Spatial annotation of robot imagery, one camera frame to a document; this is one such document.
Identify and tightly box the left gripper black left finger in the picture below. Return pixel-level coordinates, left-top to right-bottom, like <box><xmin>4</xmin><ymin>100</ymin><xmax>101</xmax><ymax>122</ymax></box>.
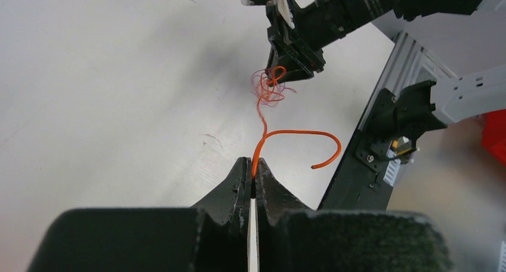
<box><xmin>28</xmin><ymin>157</ymin><xmax>251</xmax><ymax>271</ymax></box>

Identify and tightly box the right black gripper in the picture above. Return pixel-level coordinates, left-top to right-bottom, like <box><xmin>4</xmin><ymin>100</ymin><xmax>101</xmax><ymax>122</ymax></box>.
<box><xmin>266</xmin><ymin>0</ymin><xmax>326</xmax><ymax>84</ymax></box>

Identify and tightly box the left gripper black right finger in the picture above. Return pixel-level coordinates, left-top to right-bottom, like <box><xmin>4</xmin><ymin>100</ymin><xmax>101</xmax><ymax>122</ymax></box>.
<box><xmin>255</xmin><ymin>159</ymin><xmax>453</xmax><ymax>271</ymax></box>

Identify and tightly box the red orange cable bundle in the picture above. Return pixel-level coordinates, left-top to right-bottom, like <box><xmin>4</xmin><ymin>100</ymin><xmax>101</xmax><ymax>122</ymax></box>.
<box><xmin>250</xmin><ymin>67</ymin><xmax>297</xmax><ymax>108</ymax></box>

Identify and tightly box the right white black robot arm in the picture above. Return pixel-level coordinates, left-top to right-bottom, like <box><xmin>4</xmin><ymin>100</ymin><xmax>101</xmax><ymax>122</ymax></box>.
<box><xmin>265</xmin><ymin>0</ymin><xmax>505</xmax><ymax>142</ymax></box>

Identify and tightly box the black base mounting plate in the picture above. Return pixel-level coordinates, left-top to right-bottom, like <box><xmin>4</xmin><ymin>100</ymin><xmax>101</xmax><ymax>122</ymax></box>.
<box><xmin>318</xmin><ymin>88</ymin><xmax>402</xmax><ymax>211</ymax></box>

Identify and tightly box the red plastic bin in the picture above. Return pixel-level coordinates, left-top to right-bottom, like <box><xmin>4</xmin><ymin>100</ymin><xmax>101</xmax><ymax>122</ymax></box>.
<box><xmin>481</xmin><ymin>109</ymin><xmax>505</xmax><ymax>166</ymax></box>

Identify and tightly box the aluminium frame rail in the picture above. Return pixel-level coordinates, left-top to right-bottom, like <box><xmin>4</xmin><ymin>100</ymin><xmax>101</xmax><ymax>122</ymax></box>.
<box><xmin>357</xmin><ymin>32</ymin><xmax>456</xmax><ymax>131</ymax></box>

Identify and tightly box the right white slotted cable duct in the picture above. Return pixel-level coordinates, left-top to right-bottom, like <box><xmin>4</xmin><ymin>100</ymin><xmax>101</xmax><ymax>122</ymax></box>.
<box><xmin>383</xmin><ymin>159</ymin><xmax>401</xmax><ymax>187</ymax></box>

